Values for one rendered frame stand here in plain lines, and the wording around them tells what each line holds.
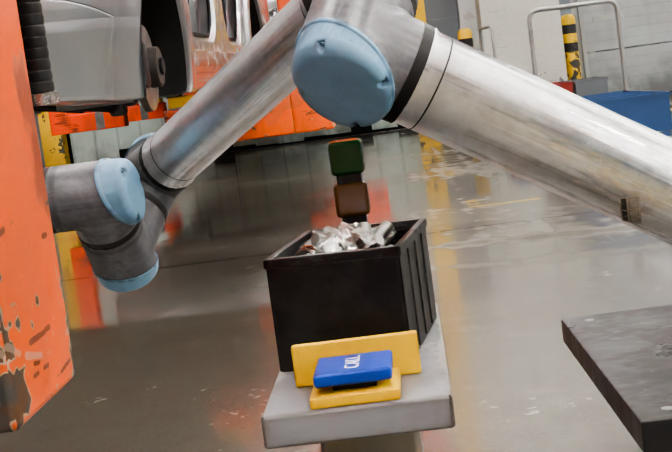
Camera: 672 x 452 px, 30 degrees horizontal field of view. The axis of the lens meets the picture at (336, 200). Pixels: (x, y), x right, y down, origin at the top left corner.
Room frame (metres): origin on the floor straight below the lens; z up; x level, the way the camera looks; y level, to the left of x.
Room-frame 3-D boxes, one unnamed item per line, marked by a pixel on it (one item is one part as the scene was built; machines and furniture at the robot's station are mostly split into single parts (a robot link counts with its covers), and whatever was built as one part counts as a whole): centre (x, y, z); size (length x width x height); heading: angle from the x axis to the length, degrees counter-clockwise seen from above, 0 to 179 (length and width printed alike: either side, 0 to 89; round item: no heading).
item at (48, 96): (1.63, 0.36, 0.83); 0.04 x 0.04 x 0.16
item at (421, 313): (1.32, -0.01, 0.51); 0.20 x 0.14 x 0.13; 168
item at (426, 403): (1.29, -0.01, 0.44); 0.43 x 0.17 x 0.03; 176
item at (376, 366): (1.12, 0.00, 0.47); 0.07 x 0.07 x 0.02; 86
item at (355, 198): (1.48, -0.02, 0.59); 0.04 x 0.04 x 0.04; 86
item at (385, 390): (1.12, 0.00, 0.46); 0.08 x 0.08 x 0.01; 86
